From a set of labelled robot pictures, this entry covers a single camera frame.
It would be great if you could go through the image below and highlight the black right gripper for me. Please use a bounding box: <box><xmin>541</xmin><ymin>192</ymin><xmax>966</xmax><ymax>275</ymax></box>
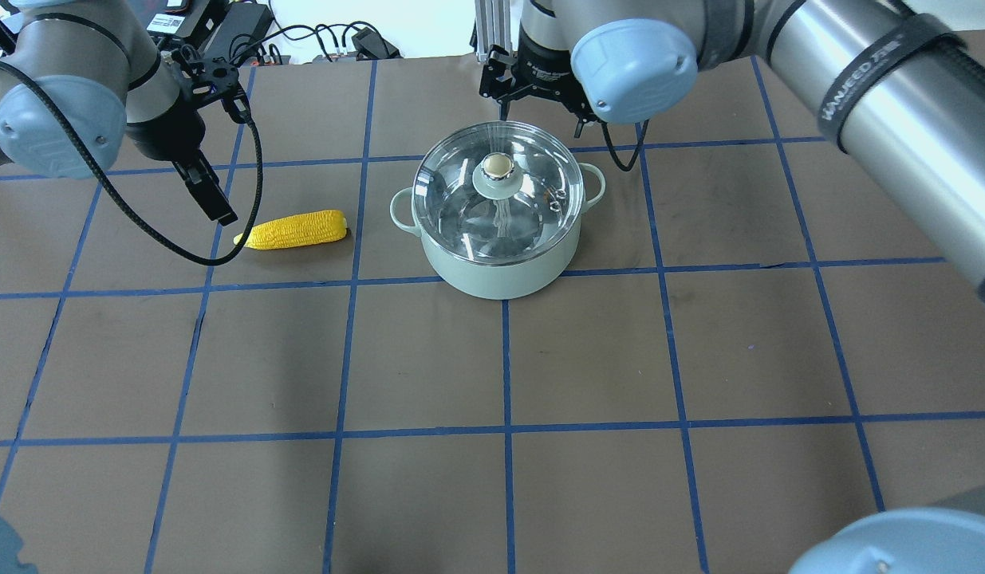
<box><xmin>479</xmin><ymin>37</ymin><xmax>592</xmax><ymax>138</ymax></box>

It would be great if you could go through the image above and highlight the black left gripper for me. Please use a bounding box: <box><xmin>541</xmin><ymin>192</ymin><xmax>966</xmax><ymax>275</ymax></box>
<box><xmin>127</xmin><ymin>102</ymin><xmax>238</xmax><ymax>226</ymax></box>

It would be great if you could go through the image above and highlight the glass pot lid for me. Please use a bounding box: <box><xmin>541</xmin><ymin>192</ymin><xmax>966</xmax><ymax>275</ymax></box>
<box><xmin>411</xmin><ymin>120</ymin><xmax>589</xmax><ymax>266</ymax></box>

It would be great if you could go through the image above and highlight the yellow corn cob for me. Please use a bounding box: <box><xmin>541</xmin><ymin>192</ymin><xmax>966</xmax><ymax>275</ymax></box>
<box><xmin>232</xmin><ymin>210</ymin><xmax>349</xmax><ymax>250</ymax></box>

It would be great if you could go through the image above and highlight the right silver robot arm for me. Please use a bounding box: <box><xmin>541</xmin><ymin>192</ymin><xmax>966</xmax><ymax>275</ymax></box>
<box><xmin>492</xmin><ymin>1</ymin><xmax>985</xmax><ymax>573</ymax></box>

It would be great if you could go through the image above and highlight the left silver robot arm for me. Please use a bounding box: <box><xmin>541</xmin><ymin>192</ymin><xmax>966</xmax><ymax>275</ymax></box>
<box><xmin>0</xmin><ymin>1</ymin><xmax>241</xmax><ymax>226</ymax></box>

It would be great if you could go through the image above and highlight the pale green cooking pot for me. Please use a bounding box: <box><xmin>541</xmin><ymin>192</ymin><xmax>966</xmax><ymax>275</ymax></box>
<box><xmin>389</xmin><ymin>120</ymin><xmax>608</xmax><ymax>299</ymax></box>

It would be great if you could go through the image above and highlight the black power brick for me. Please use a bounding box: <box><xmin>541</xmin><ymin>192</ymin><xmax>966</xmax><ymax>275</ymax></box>
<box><xmin>198</xmin><ymin>2</ymin><xmax>274</xmax><ymax>62</ymax></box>

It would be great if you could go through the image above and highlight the black power adapter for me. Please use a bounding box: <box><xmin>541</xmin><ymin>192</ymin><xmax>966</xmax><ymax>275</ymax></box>
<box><xmin>351</xmin><ymin>28</ymin><xmax>404</xmax><ymax>61</ymax></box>

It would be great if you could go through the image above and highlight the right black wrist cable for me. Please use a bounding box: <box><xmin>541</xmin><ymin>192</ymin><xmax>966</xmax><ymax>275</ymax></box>
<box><xmin>601</xmin><ymin>120</ymin><xmax>651</xmax><ymax>173</ymax></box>

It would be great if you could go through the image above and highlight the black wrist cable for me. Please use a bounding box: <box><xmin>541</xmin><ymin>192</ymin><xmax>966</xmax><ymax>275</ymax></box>
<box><xmin>601</xmin><ymin>120</ymin><xmax>651</xmax><ymax>173</ymax></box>
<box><xmin>0</xmin><ymin>24</ymin><xmax>265</xmax><ymax>267</ymax></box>

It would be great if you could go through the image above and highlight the aluminium frame post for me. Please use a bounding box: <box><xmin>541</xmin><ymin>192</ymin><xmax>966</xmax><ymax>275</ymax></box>
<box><xmin>473</xmin><ymin>1</ymin><xmax>526</xmax><ymax>65</ymax></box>

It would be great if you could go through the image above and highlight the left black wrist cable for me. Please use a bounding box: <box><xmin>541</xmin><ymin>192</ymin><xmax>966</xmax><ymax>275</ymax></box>
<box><xmin>0</xmin><ymin>24</ymin><xmax>265</xmax><ymax>267</ymax></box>

